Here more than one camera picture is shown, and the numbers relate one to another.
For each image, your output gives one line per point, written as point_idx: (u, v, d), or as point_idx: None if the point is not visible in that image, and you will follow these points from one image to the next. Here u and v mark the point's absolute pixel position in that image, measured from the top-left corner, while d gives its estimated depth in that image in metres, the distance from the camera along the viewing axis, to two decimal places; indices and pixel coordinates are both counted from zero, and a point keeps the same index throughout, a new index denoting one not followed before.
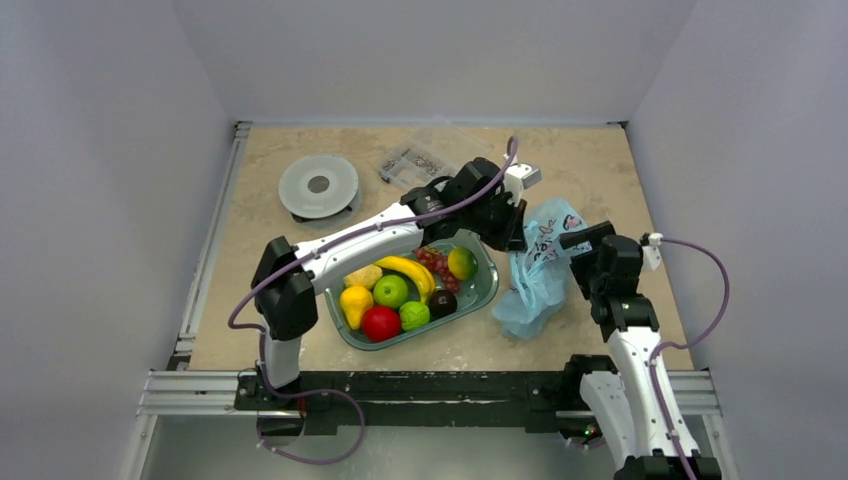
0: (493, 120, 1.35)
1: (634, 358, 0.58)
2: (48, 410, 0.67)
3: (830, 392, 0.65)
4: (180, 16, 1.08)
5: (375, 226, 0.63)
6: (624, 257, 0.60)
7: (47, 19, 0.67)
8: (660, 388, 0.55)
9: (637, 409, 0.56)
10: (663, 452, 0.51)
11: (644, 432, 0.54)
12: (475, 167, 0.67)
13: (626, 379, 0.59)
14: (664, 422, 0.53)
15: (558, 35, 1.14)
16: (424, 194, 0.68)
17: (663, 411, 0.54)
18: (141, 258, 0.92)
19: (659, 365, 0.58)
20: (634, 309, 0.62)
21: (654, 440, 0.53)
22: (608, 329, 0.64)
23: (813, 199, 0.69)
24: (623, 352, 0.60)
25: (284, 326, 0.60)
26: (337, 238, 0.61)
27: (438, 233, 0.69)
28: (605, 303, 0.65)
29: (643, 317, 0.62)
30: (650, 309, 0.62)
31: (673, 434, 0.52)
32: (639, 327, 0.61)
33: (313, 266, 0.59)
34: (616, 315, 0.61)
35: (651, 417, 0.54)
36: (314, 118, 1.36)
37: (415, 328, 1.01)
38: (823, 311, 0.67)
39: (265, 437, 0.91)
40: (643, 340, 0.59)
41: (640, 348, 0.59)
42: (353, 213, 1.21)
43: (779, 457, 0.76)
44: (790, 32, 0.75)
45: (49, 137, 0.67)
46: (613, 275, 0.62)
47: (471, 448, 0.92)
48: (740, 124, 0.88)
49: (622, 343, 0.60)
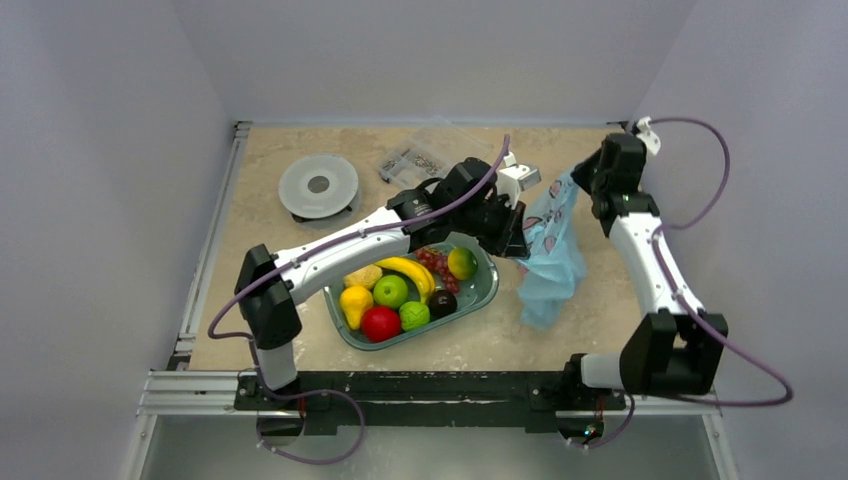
0: (493, 120, 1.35)
1: (636, 237, 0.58)
2: (47, 410, 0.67)
3: (831, 392, 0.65)
4: (180, 16, 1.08)
5: (359, 232, 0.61)
6: (627, 152, 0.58)
7: (47, 19, 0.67)
8: (663, 257, 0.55)
9: (643, 282, 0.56)
10: (669, 310, 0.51)
11: (649, 298, 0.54)
12: (466, 168, 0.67)
13: (630, 259, 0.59)
14: (669, 285, 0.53)
15: (559, 35, 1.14)
16: (411, 198, 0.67)
17: (667, 276, 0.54)
18: (141, 257, 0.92)
19: (661, 241, 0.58)
20: (634, 201, 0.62)
21: (659, 301, 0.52)
22: (608, 223, 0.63)
23: (813, 199, 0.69)
24: (625, 236, 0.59)
25: (265, 336, 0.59)
26: (317, 246, 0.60)
27: (427, 237, 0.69)
28: (606, 198, 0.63)
29: (643, 208, 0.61)
30: (649, 201, 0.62)
31: (677, 293, 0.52)
32: (641, 213, 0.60)
33: (292, 275, 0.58)
34: (616, 207, 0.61)
35: (655, 283, 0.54)
36: (314, 118, 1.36)
37: (414, 328, 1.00)
38: (822, 310, 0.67)
39: (265, 437, 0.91)
40: (644, 223, 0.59)
41: (642, 229, 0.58)
42: (353, 213, 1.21)
43: (779, 457, 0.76)
44: (789, 32, 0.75)
45: (50, 138, 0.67)
46: (615, 171, 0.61)
47: (471, 448, 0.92)
48: (740, 124, 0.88)
49: (622, 226, 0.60)
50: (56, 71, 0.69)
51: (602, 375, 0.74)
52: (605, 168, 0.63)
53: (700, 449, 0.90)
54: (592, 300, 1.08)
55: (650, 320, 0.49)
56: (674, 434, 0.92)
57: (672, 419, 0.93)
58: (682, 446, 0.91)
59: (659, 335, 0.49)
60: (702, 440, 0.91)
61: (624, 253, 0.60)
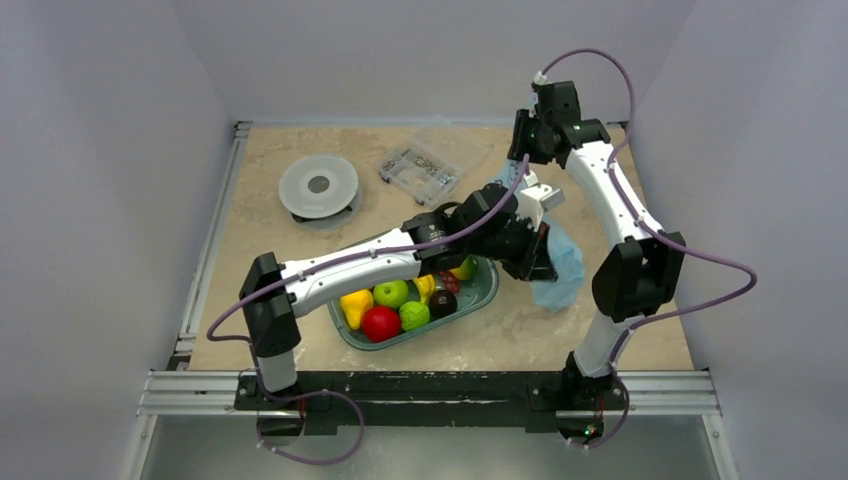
0: (493, 121, 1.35)
1: (594, 168, 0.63)
2: (48, 410, 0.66)
3: (830, 393, 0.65)
4: (180, 16, 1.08)
5: (369, 252, 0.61)
6: (561, 87, 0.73)
7: (48, 19, 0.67)
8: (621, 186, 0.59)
9: (607, 212, 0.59)
10: (633, 237, 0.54)
11: (614, 229, 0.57)
12: (484, 196, 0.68)
13: (592, 193, 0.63)
14: (630, 214, 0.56)
15: (559, 35, 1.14)
16: (428, 222, 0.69)
17: (627, 204, 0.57)
18: (141, 257, 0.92)
19: (617, 171, 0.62)
20: (585, 129, 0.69)
21: (624, 230, 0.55)
22: (564, 153, 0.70)
23: (812, 199, 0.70)
24: (583, 170, 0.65)
25: (262, 344, 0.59)
26: (326, 261, 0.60)
27: (438, 264, 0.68)
28: (557, 132, 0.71)
29: (594, 132, 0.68)
30: (598, 125, 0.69)
31: (639, 220, 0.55)
32: (593, 143, 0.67)
33: (296, 288, 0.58)
34: (571, 135, 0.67)
35: (618, 212, 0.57)
36: (313, 118, 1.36)
37: (415, 328, 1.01)
38: (821, 310, 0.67)
39: (265, 437, 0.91)
40: (598, 153, 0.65)
41: (597, 160, 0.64)
42: (353, 214, 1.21)
43: (778, 457, 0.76)
44: (789, 33, 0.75)
45: (50, 137, 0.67)
46: (556, 107, 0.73)
47: (471, 448, 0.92)
48: (739, 125, 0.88)
49: (579, 159, 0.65)
50: (57, 71, 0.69)
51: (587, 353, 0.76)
52: (547, 113, 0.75)
53: (700, 449, 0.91)
54: (591, 300, 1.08)
55: (618, 248, 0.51)
56: (672, 433, 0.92)
57: (671, 419, 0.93)
58: (681, 446, 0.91)
59: (628, 262, 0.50)
60: (702, 439, 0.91)
61: (585, 183, 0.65)
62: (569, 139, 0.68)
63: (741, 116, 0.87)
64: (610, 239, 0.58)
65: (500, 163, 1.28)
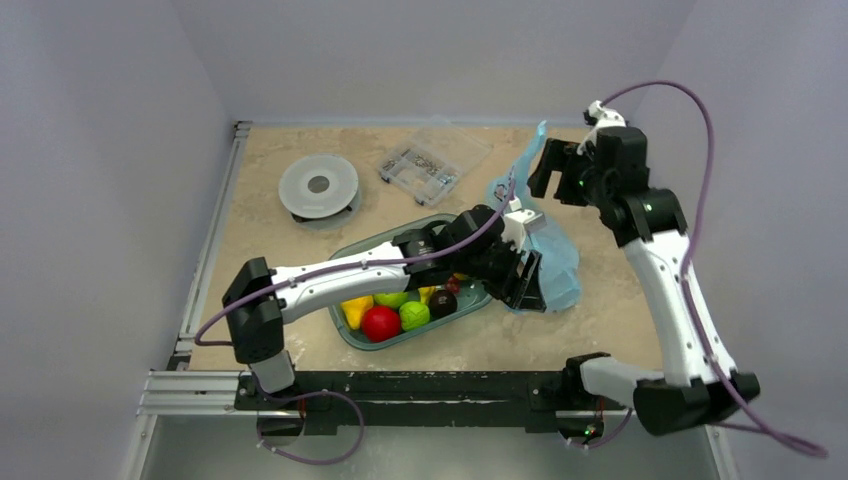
0: (493, 120, 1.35)
1: (664, 273, 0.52)
2: (48, 410, 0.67)
3: (831, 393, 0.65)
4: (181, 16, 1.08)
5: (361, 263, 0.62)
6: (629, 143, 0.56)
7: (48, 19, 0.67)
8: (695, 308, 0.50)
9: (669, 331, 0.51)
10: (703, 380, 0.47)
11: (676, 358, 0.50)
12: (473, 214, 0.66)
13: (652, 297, 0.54)
14: (701, 346, 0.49)
15: (558, 35, 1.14)
16: (418, 237, 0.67)
17: (700, 334, 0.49)
18: (141, 257, 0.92)
19: (689, 278, 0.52)
20: (657, 209, 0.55)
21: (692, 368, 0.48)
22: (624, 235, 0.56)
23: (814, 199, 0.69)
24: (648, 265, 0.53)
25: (245, 350, 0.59)
26: (317, 269, 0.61)
27: (425, 280, 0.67)
28: (618, 205, 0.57)
29: (668, 217, 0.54)
30: (676, 207, 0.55)
31: (711, 359, 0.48)
32: (664, 233, 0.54)
33: (286, 294, 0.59)
34: (641, 221, 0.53)
35: (686, 342, 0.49)
36: (313, 118, 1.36)
37: (415, 328, 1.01)
38: (822, 310, 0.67)
39: (265, 437, 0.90)
40: (670, 250, 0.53)
41: (669, 259, 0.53)
42: (353, 213, 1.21)
43: (778, 457, 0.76)
44: (790, 32, 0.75)
45: (50, 137, 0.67)
46: (620, 168, 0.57)
47: (471, 448, 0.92)
48: (740, 124, 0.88)
49: (647, 255, 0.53)
50: (56, 71, 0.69)
51: (601, 380, 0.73)
52: (606, 171, 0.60)
53: (700, 449, 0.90)
54: (591, 300, 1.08)
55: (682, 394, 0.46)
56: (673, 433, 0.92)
57: None
58: (681, 445, 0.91)
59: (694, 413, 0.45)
60: (701, 440, 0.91)
61: (645, 279, 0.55)
62: (636, 227, 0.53)
63: (742, 115, 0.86)
64: (665, 359, 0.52)
65: (500, 164, 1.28)
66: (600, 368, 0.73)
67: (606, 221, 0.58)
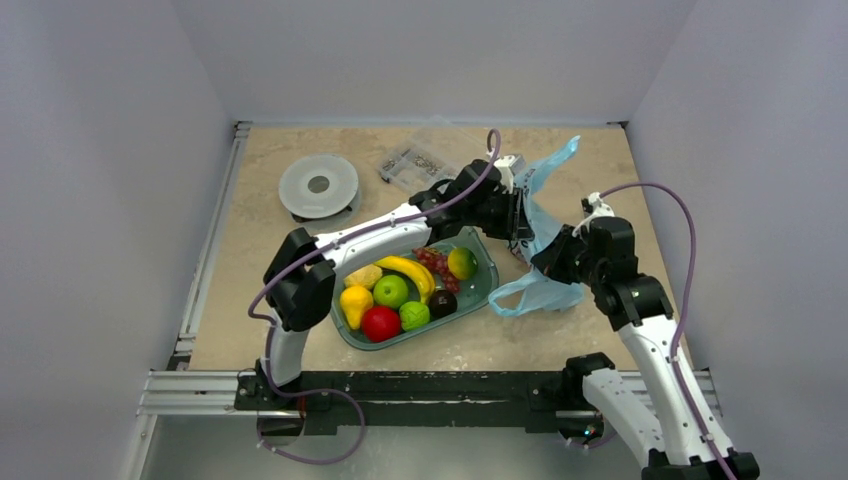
0: (493, 121, 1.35)
1: (654, 355, 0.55)
2: (48, 409, 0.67)
3: (832, 391, 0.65)
4: (181, 16, 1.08)
5: (390, 221, 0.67)
6: (619, 237, 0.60)
7: (48, 18, 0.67)
8: (688, 389, 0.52)
9: (665, 411, 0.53)
10: (701, 459, 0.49)
11: (676, 437, 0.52)
12: (473, 169, 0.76)
13: (648, 379, 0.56)
14: (696, 424, 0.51)
15: (558, 36, 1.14)
16: (429, 196, 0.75)
17: (694, 412, 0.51)
18: (142, 257, 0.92)
19: (679, 358, 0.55)
20: (644, 293, 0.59)
21: (690, 447, 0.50)
22: (618, 319, 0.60)
23: (813, 198, 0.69)
24: (641, 349, 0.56)
25: (299, 319, 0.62)
26: (354, 230, 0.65)
27: (442, 232, 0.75)
28: (611, 291, 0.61)
29: (654, 302, 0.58)
30: (660, 291, 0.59)
31: (708, 438, 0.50)
32: (653, 316, 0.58)
33: (333, 256, 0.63)
34: (629, 307, 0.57)
35: (683, 421, 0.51)
36: (313, 118, 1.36)
37: (414, 328, 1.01)
38: (821, 310, 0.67)
39: (265, 437, 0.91)
40: (660, 333, 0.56)
41: (659, 342, 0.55)
42: (353, 214, 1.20)
43: (775, 456, 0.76)
44: (789, 32, 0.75)
45: (49, 136, 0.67)
46: (611, 259, 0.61)
47: (472, 448, 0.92)
48: (739, 124, 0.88)
49: (638, 338, 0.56)
50: (57, 71, 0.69)
51: (609, 410, 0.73)
52: (600, 259, 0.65)
53: None
54: (591, 301, 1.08)
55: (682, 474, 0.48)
56: None
57: None
58: None
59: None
60: None
61: (641, 362, 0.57)
62: (626, 311, 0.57)
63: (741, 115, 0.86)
64: (667, 439, 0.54)
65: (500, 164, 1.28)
66: (606, 404, 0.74)
67: (600, 304, 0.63)
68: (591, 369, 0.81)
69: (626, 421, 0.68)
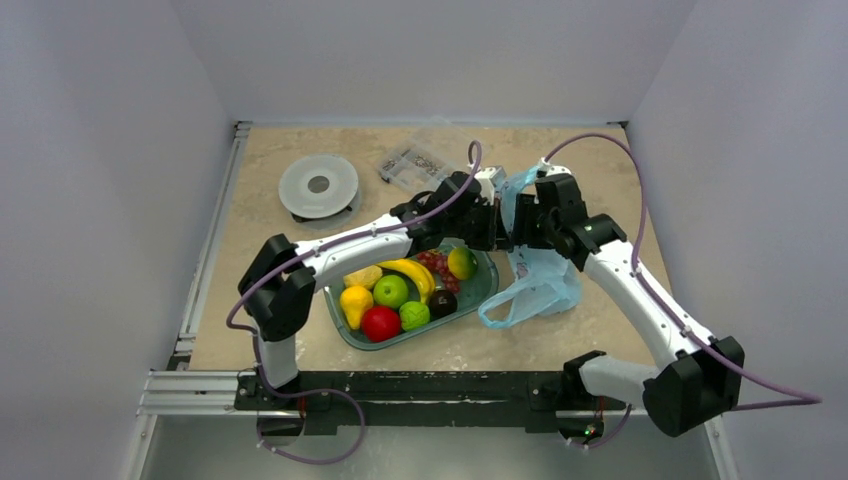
0: (493, 121, 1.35)
1: (619, 273, 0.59)
2: (50, 408, 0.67)
3: (833, 392, 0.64)
4: (180, 16, 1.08)
5: (370, 231, 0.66)
6: (561, 184, 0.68)
7: (47, 18, 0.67)
8: (656, 293, 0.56)
9: (645, 322, 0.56)
10: (686, 352, 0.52)
11: (660, 341, 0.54)
12: (453, 180, 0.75)
13: (623, 299, 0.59)
14: (674, 323, 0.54)
15: (557, 35, 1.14)
16: (411, 207, 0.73)
17: (669, 313, 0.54)
18: (142, 257, 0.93)
19: (642, 271, 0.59)
20: (597, 229, 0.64)
21: (673, 344, 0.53)
22: (580, 257, 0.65)
23: (813, 197, 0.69)
24: (607, 272, 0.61)
25: (275, 327, 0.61)
26: (335, 238, 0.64)
27: (423, 245, 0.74)
28: (568, 235, 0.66)
29: (608, 233, 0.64)
30: (610, 223, 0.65)
31: (686, 330, 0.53)
32: (609, 244, 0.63)
33: (313, 263, 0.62)
34: (585, 240, 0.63)
35: (660, 323, 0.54)
36: (313, 118, 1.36)
37: (415, 328, 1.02)
38: (821, 309, 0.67)
39: (265, 437, 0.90)
40: (619, 255, 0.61)
41: (620, 262, 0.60)
42: (353, 214, 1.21)
43: (778, 456, 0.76)
44: (789, 31, 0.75)
45: (50, 138, 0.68)
46: (561, 206, 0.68)
47: (472, 448, 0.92)
48: (739, 123, 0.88)
49: (601, 264, 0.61)
50: (57, 71, 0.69)
51: (608, 383, 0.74)
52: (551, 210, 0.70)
53: (700, 449, 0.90)
54: (590, 300, 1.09)
55: (673, 369, 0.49)
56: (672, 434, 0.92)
57: None
58: (682, 445, 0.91)
59: (691, 381, 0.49)
60: (702, 440, 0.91)
61: (611, 286, 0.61)
62: (584, 245, 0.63)
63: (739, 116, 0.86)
64: (653, 348, 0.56)
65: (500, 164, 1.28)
66: (601, 372, 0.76)
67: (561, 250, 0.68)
68: (586, 361, 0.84)
69: (622, 374, 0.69)
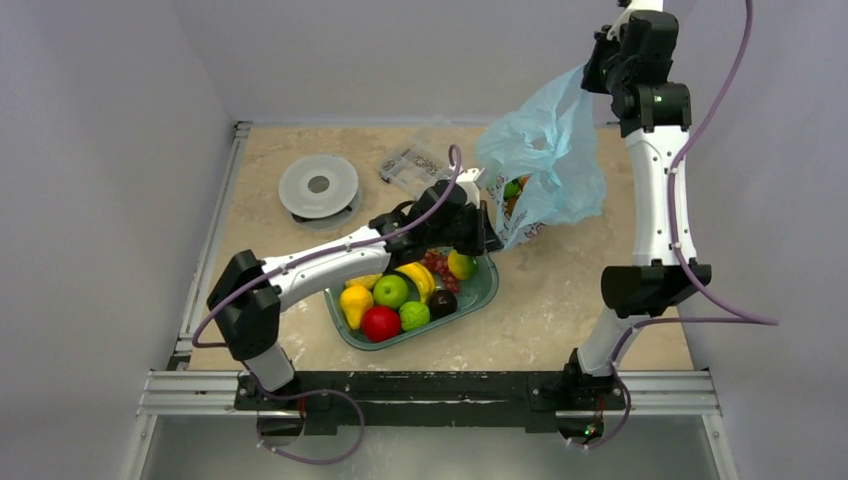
0: (494, 120, 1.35)
1: (654, 164, 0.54)
2: (50, 409, 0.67)
3: (833, 392, 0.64)
4: (181, 15, 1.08)
5: (345, 246, 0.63)
6: (660, 30, 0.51)
7: (48, 18, 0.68)
8: (674, 195, 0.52)
9: (644, 218, 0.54)
10: (661, 263, 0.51)
11: (646, 244, 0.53)
12: (435, 191, 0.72)
13: (640, 188, 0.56)
14: (669, 233, 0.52)
15: (558, 34, 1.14)
16: (391, 218, 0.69)
17: (671, 221, 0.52)
18: (141, 257, 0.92)
19: (679, 173, 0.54)
20: (666, 101, 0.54)
21: (654, 251, 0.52)
22: (630, 124, 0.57)
23: (814, 198, 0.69)
24: (642, 158, 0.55)
25: (243, 344, 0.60)
26: (304, 254, 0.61)
27: (404, 257, 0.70)
28: (631, 94, 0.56)
29: (675, 110, 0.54)
30: (685, 98, 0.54)
31: (675, 244, 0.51)
32: (667, 126, 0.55)
33: (280, 281, 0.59)
34: (646, 112, 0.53)
35: (656, 229, 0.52)
36: (314, 118, 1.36)
37: (414, 328, 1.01)
38: (820, 310, 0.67)
39: (265, 437, 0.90)
40: (668, 143, 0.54)
41: (664, 152, 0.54)
42: (353, 213, 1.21)
43: (780, 457, 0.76)
44: (792, 29, 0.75)
45: (49, 138, 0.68)
46: (642, 58, 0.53)
47: (471, 447, 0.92)
48: (739, 123, 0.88)
49: (644, 145, 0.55)
50: (57, 69, 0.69)
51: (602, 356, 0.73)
52: (626, 56, 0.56)
53: (700, 449, 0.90)
54: (590, 300, 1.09)
55: (641, 269, 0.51)
56: (672, 434, 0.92)
57: (671, 419, 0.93)
58: (682, 445, 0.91)
59: (643, 285, 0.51)
60: (701, 439, 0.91)
61: (637, 174, 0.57)
62: (642, 116, 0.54)
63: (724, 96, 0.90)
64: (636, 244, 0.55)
65: None
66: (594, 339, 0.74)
67: (615, 109, 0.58)
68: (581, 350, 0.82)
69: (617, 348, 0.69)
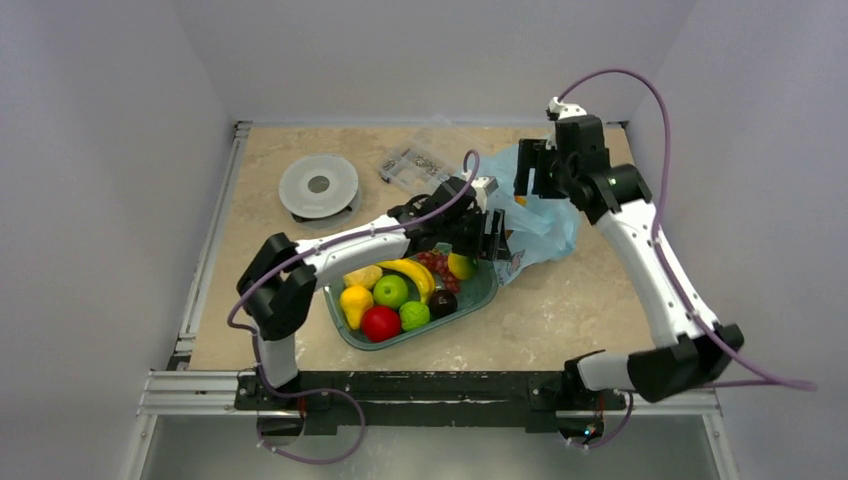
0: (493, 120, 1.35)
1: (636, 239, 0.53)
2: (51, 408, 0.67)
3: (832, 392, 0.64)
4: (181, 15, 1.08)
5: (369, 231, 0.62)
6: (585, 126, 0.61)
7: (48, 19, 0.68)
8: (669, 265, 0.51)
9: (650, 294, 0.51)
10: (689, 336, 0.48)
11: (661, 319, 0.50)
12: (450, 184, 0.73)
13: (629, 264, 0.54)
14: (681, 302, 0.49)
15: (557, 34, 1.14)
16: (405, 208, 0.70)
17: (679, 291, 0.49)
18: (142, 257, 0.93)
19: (661, 242, 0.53)
20: (621, 181, 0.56)
21: (676, 326, 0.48)
22: (596, 210, 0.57)
23: (813, 197, 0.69)
24: (620, 236, 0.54)
25: (275, 328, 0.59)
26: (335, 236, 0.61)
27: (420, 245, 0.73)
28: (587, 183, 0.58)
29: (632, 190, 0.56)
30: (637, 178, 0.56)
31: (693, 313, 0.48)
32: (631, 204, 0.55)
33: (314, 261, 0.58)
34: (604, 193, 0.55)
35: (668, 301, 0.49)
36: (313, 118, 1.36)
37: (414, 328, 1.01)
38: (820, 310, 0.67)
39: (265, 437, 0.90)
40: (639, 218, 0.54)
41: (640, 227, 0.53)
42: (353, 213, 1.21)
43: (780, 456, 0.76)
44: (791, 28, 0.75)
45: (50, 138, 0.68)
46: (582, 151, 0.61)
47: (471, 447, 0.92)
48: (739, 123, 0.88)
49: (619, 226, 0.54)
50: (57, 69, 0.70)
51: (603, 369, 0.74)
52: (570, 155, 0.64)
53: (700, 448, 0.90)
54: (589, 300, 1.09)
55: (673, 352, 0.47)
56: (673, 434, 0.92)
57: (671, 419, 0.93)
58: (682, 445, 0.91)
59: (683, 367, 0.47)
60: (702, 440, 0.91)
61: (621, 252, 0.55)
62: (603, 199, 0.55)
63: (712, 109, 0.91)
64: (650, 321, 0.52)
65: None
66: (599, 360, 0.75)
67: (578, 201, 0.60)
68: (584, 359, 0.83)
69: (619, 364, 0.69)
